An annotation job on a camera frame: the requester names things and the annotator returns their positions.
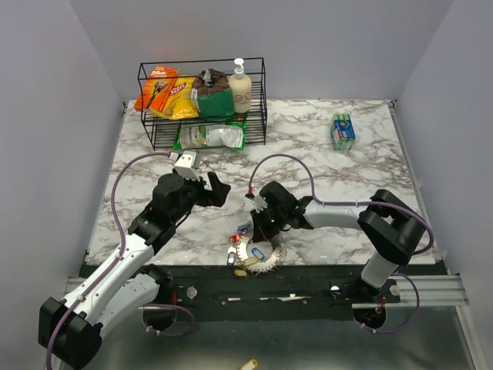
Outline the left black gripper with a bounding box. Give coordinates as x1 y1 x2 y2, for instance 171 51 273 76
171 171 230 224

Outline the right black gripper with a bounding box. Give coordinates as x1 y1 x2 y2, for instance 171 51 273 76
251 203 287 241

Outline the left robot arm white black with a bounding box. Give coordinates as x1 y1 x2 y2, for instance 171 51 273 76
39 172 231 369

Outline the red key tag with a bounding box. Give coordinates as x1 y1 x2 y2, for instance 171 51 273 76
230 234 243 244

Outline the green white snack bag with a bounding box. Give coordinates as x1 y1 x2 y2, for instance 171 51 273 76
172 114 247 150

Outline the yellow chips bag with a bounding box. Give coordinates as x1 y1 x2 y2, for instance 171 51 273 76
149 77 198 120

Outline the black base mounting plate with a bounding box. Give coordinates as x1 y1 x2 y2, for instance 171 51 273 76
76 263 450 323

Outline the green brown bag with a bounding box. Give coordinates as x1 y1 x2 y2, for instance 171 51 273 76
191 69 235 121

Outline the cream soap pump bottle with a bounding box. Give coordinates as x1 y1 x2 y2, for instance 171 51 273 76
228 58 252 113

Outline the blue green sponge pack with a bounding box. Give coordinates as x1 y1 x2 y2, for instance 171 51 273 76
330 113 356 151

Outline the orange razor package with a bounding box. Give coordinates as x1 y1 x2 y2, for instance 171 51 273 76
134 66 179 115

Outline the yellow tag on floor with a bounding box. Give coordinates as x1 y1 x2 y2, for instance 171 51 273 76
240 358 258 370

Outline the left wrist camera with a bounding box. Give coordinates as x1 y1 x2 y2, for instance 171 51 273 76
169 151 201 182

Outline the black wire rack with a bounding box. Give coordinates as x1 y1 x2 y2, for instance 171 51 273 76
134 57 267 150

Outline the aluminium rail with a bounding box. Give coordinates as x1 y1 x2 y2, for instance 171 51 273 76
61 274 470 310

